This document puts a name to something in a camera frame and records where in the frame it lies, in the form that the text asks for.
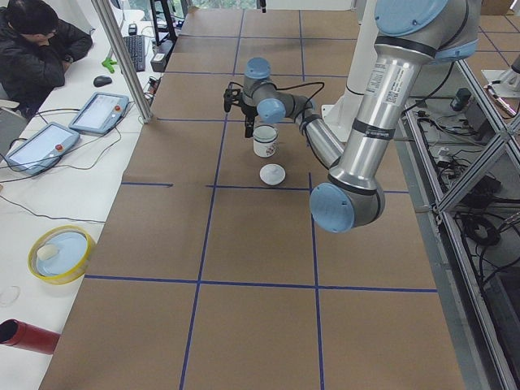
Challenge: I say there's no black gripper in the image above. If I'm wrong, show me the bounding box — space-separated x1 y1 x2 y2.
240 93 257 138

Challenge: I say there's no clear plastic funnel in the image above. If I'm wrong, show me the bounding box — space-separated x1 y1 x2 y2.
253 124 278 143

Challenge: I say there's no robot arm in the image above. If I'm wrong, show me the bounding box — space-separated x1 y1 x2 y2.
241 1 482 233

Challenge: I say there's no white enamel mug blue rim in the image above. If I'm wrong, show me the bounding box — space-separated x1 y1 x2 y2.
253 138 278 158

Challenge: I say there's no white ceramic lid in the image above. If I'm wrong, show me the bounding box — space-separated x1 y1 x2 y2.
259 163 286 186

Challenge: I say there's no black keyboard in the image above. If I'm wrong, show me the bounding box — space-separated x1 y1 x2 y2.
123 35 146 72

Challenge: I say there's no far teach pendant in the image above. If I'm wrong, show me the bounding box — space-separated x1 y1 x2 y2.
68 92 129 135

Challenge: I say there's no teach pendant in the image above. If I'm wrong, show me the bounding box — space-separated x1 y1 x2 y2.
6 122 80 176
68 92 129 135

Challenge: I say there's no green plastic object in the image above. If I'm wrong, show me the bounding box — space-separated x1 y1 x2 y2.
102 58 118 74

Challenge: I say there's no black computer mouse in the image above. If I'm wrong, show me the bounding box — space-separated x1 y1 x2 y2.
93 76 112 88

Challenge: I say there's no near teach pendant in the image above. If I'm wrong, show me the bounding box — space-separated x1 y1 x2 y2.
6 122 80 176

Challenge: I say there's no seated person black jacket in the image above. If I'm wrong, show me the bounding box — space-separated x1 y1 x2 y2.
1 1 93 119

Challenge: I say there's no yellow rimmed round container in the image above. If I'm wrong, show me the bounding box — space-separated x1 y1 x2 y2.
28 225 96 285

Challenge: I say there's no clear petri dish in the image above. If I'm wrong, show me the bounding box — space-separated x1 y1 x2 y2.
0 285 21 308

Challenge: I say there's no red cylinder tube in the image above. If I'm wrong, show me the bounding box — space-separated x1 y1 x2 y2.
1 318 60 355

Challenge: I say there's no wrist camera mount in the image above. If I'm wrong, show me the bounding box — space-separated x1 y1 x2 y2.
223 87 241 113

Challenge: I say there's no black camera cable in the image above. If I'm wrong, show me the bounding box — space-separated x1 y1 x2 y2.
227 80 326 107

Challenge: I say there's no aluminium frame post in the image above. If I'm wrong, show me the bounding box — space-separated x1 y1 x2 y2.
91 0 153 124

